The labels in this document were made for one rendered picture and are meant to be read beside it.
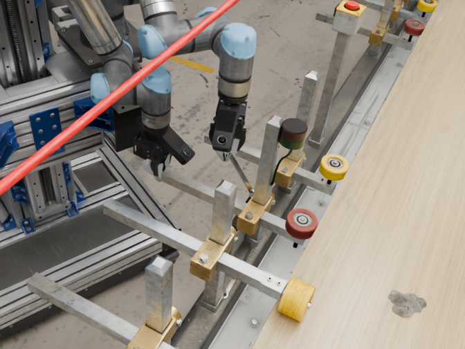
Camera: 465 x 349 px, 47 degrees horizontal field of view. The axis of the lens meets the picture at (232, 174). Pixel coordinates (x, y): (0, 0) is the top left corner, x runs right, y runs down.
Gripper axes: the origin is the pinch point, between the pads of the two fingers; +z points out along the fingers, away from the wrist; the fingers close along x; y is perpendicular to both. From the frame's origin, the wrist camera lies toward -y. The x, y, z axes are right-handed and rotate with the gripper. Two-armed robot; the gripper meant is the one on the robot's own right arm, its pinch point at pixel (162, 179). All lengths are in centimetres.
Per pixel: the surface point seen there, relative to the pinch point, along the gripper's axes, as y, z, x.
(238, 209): -24.9, -3.2, 1.5
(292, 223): -40.2, -8.4, 2.7
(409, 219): -66, -8, -16
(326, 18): -5, 1, -124
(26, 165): -36, -82, 74
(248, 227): -29.6, -2.4, 4.9
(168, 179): -3.0, -2.8, 1.5
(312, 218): -43.9, -8.4, -1.6
